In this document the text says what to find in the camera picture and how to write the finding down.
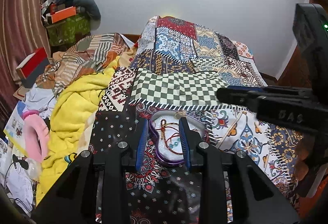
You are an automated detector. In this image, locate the colourful patchwork bedspread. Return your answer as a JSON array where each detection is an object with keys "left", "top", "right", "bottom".
[{"left": 89, "top": 16, "right": 301, "bottom": 223}]

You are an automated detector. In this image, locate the yellow blanket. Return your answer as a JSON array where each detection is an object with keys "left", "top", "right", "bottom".
[{"left": 35, "top": 56, "right": 136, "bottom": 205}]

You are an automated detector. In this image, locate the striped brown patterned sheet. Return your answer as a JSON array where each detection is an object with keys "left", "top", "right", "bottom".
[{"left": 36, "top": 33, "right": 134, "bottom": 96}]

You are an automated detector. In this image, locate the pink fuzzy slipper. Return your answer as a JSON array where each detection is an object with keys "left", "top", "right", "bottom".
[{"left": 22, "top": 110, "right": 49, "bottom": 163}]

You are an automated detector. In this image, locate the light blue cloth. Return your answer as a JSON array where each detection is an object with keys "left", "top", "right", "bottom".
[{"left": 23, "top": 84, "right": 57, "bottom": 119}]

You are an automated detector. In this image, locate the black clip microphone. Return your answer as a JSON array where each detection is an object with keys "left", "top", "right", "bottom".
[{"left": 12, "top": 154, "right": 29, "bottom": 170}]

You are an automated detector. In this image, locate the illustrated paper booklet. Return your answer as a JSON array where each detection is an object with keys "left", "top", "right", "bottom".
[{"left": 3, "top": 101, "right": 27, "bottom": 156}]

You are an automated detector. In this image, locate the red and white box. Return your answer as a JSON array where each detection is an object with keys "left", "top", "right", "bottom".
[{"left": 16, "top": 47, "right": 48, "bottom": 79}]

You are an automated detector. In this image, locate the green patterned storage box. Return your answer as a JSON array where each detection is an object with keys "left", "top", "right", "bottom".
[{"left": 46, "top": 14, "right": 91, "bottom": 46}]

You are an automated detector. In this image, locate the orange box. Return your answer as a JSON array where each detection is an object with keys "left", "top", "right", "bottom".
[{"left": 51, "top": 7, "right": 77, "bottom": 23}]

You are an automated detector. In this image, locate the striped maroon curtain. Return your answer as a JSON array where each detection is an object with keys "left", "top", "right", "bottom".
[{"left": 1, "top": 0, "right": 51, "bottom": 122}]

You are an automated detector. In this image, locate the red string bracelet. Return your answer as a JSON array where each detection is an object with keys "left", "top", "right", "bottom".
[{"left": 154, "top": 119, "right": 183, "bottom": 155}]

